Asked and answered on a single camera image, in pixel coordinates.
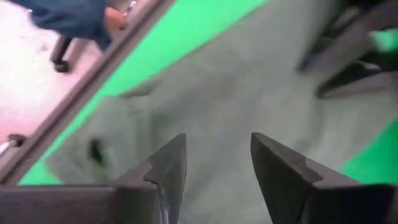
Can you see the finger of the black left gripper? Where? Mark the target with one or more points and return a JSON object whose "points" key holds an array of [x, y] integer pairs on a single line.
{"points": [[335, 53], [357, 84]]}

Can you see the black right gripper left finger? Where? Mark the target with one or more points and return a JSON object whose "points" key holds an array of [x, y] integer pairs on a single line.
{"points": [[169, 174]]}

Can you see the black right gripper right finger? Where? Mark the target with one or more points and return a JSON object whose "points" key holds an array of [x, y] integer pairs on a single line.
{"points": [[283, 177]]}

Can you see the dark green garment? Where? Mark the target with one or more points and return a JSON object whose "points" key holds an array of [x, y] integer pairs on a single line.
{"points": [[233, 93]]}

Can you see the green table mat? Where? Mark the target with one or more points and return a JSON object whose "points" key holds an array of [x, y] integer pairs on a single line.
{"points": [[174, 37]]}

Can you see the black chair leg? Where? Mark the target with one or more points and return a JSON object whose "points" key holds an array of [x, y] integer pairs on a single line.
{"points": [[60, 54]]}

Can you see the person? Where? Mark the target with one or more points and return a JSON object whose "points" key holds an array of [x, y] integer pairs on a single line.
{"points": [[71, 18]]}

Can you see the black front frame bar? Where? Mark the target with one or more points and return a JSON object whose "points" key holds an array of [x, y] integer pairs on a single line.
{"points": [[93, 81]]}

